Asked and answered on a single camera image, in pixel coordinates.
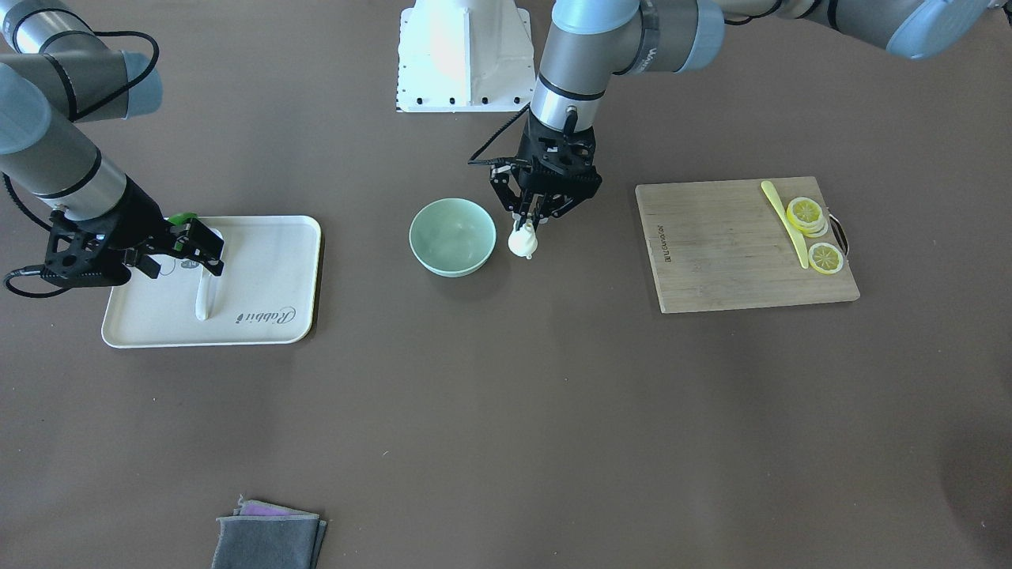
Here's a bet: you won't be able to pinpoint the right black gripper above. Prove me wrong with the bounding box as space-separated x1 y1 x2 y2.
41 177 225 288

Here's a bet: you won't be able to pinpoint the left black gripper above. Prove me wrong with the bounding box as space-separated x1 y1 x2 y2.
489 111 602 232

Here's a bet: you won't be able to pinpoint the white ceramic spoon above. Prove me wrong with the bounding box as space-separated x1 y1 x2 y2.
194 269 218 322

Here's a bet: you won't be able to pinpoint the white steamed bun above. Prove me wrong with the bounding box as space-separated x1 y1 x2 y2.
508 220 539 260

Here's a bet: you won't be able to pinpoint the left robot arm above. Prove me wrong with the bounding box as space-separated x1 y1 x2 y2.
489 1 989 232

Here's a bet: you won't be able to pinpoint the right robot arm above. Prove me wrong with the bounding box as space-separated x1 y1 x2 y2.
1 1 225 299

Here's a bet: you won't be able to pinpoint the mint green bowl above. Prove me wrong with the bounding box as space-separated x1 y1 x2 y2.
408 198 497 277

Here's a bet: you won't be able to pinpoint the green lime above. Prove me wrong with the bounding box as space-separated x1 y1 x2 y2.
166 212 199 226

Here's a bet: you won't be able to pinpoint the cream rabbit tray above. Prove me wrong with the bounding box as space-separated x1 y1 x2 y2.
101 215 323 349

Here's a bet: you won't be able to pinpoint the wooden cutting board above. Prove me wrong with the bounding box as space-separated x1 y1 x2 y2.
635 178 860 314

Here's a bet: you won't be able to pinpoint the yellow plastic knife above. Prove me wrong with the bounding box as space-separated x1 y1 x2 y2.
761 179 810 269

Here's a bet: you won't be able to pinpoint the stacked lemon slices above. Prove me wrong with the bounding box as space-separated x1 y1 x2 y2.
785 197 829 239

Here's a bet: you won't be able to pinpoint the grey folded cloth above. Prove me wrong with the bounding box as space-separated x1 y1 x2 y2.
210 496 328 568

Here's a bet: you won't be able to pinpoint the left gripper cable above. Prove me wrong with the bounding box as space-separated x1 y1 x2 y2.
466 103 532 168

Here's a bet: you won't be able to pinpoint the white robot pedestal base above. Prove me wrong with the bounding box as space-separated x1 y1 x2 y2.
395 1 536 113

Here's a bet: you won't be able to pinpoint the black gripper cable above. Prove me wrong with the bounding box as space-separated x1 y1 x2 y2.
0 30 160 300

